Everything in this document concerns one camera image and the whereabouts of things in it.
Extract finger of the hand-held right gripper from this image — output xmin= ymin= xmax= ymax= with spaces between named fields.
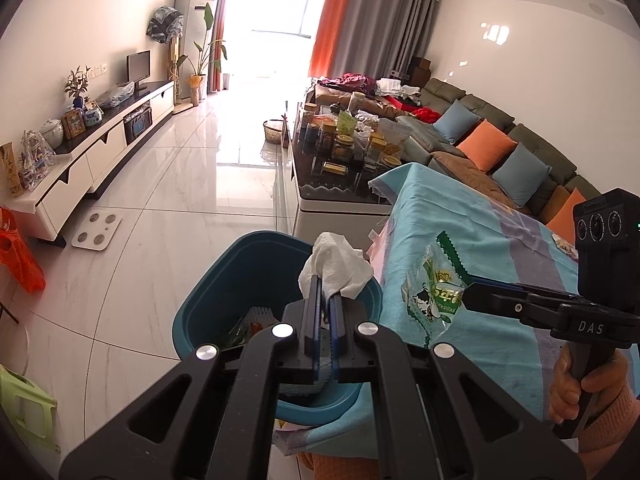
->
xmin=467 ymin=275 xmax=588 ymax=306
xmin=462 ymin=282 xmax=573 ymax=330

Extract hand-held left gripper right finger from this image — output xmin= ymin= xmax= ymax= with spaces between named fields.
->
xmin=330 ymin=294 xmax=586 ymax=480

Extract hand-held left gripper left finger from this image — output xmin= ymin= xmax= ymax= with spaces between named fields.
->
xmin=60 ymin=276 xmax=323 ymax=480

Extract clear green snack bag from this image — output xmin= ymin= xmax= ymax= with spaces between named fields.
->
xmin=401 ymin=231 xmax=473 ymax=348

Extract white tissue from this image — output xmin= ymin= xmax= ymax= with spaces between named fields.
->
xmin=298 ymin=232 xmax=375 ymax=301

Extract teal plastic bin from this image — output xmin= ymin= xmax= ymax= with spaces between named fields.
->
xmin=172 ymin=231 xmax=383 ymax=411

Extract person's right hand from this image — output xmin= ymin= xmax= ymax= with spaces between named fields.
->
xmin=547 ymin=345 xmax=628 ymax=426

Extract teal striped tablecloth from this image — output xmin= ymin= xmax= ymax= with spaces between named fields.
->
xmin=272 ymin=162 xmax=640 ymax=456

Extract orange pillow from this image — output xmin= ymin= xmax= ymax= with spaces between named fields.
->
xmin=545 ymin=187 xmax=586 ymax=246
xmin=456 ymin=119 xmax=518 ymax=172

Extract blue pillow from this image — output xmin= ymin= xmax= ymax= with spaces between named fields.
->
xmin=492 ymin=142 xmax=553 ymax=208
xmin=432 ymin=99 xmax=481 ymax=145

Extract glass top coffee table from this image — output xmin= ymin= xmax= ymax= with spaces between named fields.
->
xmin=285 ymin=102 xmax=396 ymax=241

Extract group of glass jars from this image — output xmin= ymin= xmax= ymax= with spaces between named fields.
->
xmin=300 ymin=105 xmax=406 ymax=171

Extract wicker basket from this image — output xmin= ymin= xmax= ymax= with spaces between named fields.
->
xmin=263 ymin=119 xmax=287 ymax=146

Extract red cloth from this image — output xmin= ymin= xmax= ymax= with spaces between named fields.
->
xmin=395 ymin=100 xmax=441 ymax=123

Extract white bathroom scale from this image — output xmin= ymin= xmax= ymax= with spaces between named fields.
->
xmin=71 ymin=211 xmax=124 ymax=252

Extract white clothes pile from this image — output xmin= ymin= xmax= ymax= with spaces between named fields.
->
xmin=377 ymin=77 xmax=421 ymax=99

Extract brown cardboard boxes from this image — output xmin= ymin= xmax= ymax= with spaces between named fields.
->
xmin=402 ymin=57 xmax=432 ymax=83

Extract maroon clothes pile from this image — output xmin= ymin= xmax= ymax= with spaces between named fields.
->
xmin=320 ymin=74 xmax=376 ymax=96

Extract white black tv cabinet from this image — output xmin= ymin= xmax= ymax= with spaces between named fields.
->
xmin=7 ymin=80 xmax=176 ymax=248

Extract green plastic stool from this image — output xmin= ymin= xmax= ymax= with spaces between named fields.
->
xmin=0 ymin=365 xmax=60 ymax=456

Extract tall leafy plant in vase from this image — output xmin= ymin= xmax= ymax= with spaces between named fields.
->
xmin=175 ymin=2 xmax=228 ymax=103

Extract orange plastic bag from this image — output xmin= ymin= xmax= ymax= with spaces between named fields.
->
xmin=0 ymin=207 xmax=47 ymax=295

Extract clear plastic bag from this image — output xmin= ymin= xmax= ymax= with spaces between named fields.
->
xmin=95 ymin=82 xmax=136 ymax=109

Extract orange and grey curtain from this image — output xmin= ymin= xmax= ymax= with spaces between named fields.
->
xmin=309 ymin=0 xmax=441 ymax=81

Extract black monitor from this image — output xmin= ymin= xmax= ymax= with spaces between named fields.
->
xmin=126 ymin=51 xmax=152 ymax=92

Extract ship model in plastic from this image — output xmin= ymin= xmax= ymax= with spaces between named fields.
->
xmin=20 ymin=130 xmax=58 ymax=192

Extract window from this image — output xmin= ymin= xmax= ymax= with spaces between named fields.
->
xmin=245 ymin=0 xmax=323 ymax=40

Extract grey and red curtain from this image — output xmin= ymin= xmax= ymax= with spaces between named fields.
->
xmin=207 ymin=0 xmax=237 ymax=93

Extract white ceramic jar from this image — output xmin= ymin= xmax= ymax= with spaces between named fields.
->
xmin=39 ymin=119 xmax=65 ymax=150

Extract white standing air conditioner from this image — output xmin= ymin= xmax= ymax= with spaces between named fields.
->
xmin=176 ymin=0 xmax=221 ymax=107

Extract yellow printed box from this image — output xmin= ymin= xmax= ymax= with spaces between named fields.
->
xmin=0 ymin=141 xmax=23 ymax=198

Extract plant in blue vase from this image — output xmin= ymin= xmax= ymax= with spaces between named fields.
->
xmin=63 ymin=66 xmax=92 ymax=110

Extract covered standing fan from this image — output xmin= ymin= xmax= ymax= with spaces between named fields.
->
xmin=146 ymin=5 xmax=194 ymax=117

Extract gold picture frame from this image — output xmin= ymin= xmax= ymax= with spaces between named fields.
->
xmin=61 ymin=109 xmax=87 ymax=141

